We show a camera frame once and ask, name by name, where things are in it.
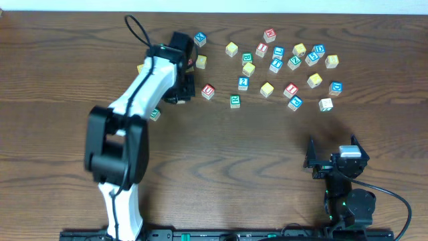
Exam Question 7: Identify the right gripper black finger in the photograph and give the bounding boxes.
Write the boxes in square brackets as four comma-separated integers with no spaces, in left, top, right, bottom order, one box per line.
[350,135,365,153]
[306,137,316,161]

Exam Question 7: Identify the blue 2 block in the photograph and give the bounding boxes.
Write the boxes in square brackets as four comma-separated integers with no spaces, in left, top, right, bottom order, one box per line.
[238,77,249,91]

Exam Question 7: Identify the red i block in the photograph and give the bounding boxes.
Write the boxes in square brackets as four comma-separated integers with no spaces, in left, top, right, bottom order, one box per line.
[255,43,268,58]
[283,83,298,98]

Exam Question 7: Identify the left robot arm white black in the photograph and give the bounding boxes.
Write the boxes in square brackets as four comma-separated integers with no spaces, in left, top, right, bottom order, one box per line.
[84,44,194,240]

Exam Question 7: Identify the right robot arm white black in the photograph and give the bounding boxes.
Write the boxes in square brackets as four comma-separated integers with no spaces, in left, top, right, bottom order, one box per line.
[303,136,376,238]

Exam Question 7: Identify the red U block centre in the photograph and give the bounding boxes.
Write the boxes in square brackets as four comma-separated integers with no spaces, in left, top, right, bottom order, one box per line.
[201,84,215,100]

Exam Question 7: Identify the yellow block near E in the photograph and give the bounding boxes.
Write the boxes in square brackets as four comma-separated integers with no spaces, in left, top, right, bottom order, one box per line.
[195,55,207,69]

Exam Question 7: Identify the green N block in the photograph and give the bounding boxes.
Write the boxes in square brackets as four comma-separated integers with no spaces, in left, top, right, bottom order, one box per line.
[150,108,161,121]

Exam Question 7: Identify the plain L block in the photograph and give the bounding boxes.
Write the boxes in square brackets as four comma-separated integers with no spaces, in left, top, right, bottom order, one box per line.
[318,98,334,112]

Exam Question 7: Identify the yellow block far left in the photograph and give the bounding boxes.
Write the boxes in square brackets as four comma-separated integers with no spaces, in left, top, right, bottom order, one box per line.
[137,64,144,73]

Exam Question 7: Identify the green R block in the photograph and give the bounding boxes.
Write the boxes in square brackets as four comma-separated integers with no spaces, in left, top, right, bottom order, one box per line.
[230,95,241,108]

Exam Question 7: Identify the blue X block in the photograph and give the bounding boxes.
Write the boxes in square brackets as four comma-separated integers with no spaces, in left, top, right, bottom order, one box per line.
[194,32,207,48]

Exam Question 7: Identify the blue P block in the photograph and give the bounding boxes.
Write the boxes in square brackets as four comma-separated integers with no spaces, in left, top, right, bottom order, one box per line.
[288,96,303,111]

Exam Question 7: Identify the blue D block lower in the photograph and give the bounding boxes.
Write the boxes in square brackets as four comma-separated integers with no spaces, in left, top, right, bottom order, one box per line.
[329,82,343,96]

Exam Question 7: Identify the blue d block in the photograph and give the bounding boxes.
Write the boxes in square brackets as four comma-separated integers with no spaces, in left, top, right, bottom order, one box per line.
[312,44,326,58]
[329,82,343,96]

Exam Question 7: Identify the yellow block top centre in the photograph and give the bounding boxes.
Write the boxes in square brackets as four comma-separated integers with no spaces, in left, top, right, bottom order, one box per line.
[225,42,239,58]

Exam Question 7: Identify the yellow block under B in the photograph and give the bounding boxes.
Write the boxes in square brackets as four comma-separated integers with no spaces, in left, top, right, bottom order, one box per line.
[242,62,255,77]

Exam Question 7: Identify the green B block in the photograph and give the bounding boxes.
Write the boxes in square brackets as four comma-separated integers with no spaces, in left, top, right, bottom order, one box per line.
[241,52,253,66]

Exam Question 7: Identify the yellow block right middle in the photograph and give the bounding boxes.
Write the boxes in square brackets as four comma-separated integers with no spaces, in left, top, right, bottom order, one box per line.
[307,73,322,88]

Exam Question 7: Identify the yellow block centre right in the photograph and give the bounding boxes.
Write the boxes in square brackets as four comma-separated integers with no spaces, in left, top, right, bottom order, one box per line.
[260,82,274,98]

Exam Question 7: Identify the yellow block far right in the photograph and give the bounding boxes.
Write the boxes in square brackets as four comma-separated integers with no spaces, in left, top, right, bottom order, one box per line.
[325,55,339,69]

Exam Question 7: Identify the red I block top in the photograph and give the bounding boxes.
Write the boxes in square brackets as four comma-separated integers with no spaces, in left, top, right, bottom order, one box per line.
[255,43,268,58]

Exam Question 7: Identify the blue S block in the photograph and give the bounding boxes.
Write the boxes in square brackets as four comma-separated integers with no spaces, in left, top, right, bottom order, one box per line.
[305,52,320,66]

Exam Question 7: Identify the green Z block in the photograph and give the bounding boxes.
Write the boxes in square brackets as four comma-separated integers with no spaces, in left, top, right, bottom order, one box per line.
[288,56,302,70]

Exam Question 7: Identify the blue T block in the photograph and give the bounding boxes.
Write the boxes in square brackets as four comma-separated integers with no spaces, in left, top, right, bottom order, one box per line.
[270,58,284,74]

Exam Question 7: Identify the blue D block upper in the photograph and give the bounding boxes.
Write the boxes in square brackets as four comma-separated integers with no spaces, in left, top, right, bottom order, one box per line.
[312,44,326,58]

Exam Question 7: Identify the red block top right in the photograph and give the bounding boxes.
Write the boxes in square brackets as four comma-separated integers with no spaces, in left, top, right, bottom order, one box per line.
[263,28,277,44]

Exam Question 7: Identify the blue L block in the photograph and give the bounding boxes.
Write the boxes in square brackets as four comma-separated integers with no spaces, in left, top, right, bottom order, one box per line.
[272,46,285,60]

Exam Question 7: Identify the yellow block upper right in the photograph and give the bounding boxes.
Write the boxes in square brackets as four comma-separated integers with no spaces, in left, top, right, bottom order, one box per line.
[292,43,306,58]

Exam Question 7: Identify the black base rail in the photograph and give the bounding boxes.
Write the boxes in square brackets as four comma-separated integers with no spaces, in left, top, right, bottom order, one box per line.
[59,228,395,241]

